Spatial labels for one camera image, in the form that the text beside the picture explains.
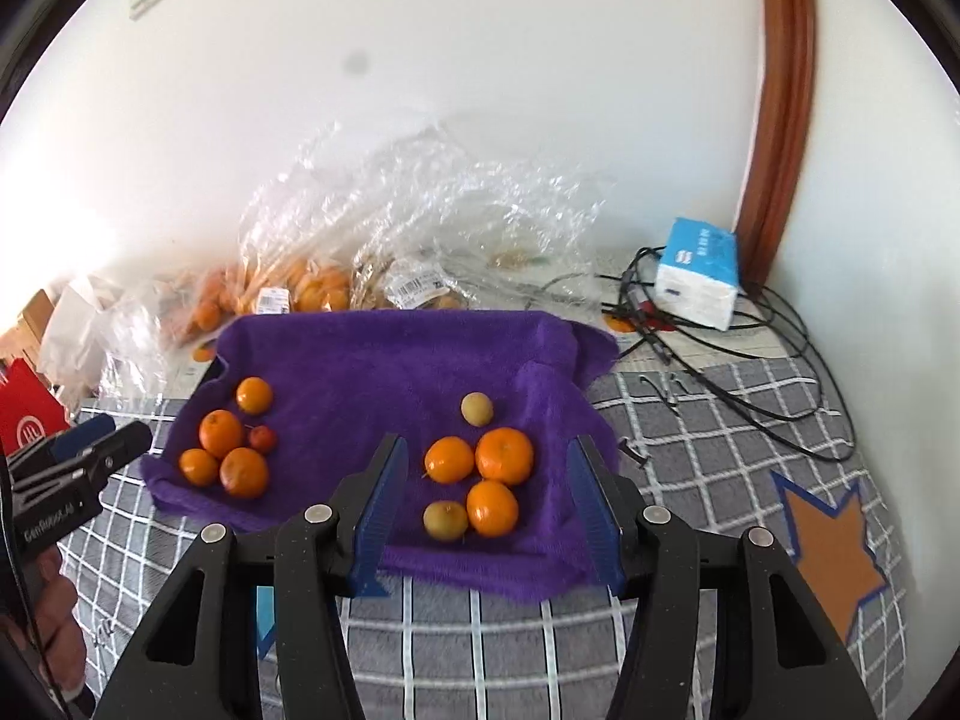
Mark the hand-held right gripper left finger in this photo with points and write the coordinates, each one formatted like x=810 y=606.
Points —
x=379 y=510

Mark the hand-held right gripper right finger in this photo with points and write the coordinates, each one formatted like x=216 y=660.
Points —
x=596 y=517

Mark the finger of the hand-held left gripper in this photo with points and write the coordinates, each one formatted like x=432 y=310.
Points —
x=116 y=450
x=79 y=435

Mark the yellow-green citrus fruit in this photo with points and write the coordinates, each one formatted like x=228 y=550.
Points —
x=476 y=408
x=445 y=520

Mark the large mandarin orange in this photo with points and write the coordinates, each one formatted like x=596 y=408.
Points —
x=505 y=455

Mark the purple towel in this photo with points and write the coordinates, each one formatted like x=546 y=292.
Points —
x=360 y=375

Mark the small red-orange mandarin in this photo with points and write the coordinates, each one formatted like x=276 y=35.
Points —
x=262 y=438

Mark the person's left hand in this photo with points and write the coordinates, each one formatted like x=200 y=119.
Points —
x=60 y=615

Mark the red paper bag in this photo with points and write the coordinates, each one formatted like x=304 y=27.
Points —
x=30 y=412

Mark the small clear plastic bag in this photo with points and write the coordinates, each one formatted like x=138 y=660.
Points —
x=135 y=345

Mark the white plastic bag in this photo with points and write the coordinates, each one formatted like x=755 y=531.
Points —
x=75 y=322

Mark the grey checked tablecloth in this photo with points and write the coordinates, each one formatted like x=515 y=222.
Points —
x=712 y=480

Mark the brown paper bag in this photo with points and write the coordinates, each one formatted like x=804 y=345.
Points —
x=34 y=311

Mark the clear plastic bag of oranges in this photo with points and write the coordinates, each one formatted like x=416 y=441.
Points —
x=315 y=289

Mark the blue white tissue pack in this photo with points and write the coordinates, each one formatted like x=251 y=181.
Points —
x=694 y=277

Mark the crumpled clear plastic bag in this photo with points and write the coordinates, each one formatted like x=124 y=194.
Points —
x=487 y=217

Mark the brown wooden door frame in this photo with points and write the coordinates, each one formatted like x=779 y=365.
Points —
x=784 y=90

